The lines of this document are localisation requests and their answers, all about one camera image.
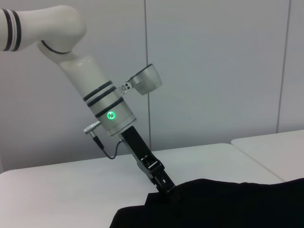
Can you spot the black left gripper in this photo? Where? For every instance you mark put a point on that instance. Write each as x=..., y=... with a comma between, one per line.
x=135, y=142

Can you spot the black shirt with white print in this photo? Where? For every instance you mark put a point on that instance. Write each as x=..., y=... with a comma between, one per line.
x=213, y=206

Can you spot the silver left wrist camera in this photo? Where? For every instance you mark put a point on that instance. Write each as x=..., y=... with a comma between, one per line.
x=147, y=80

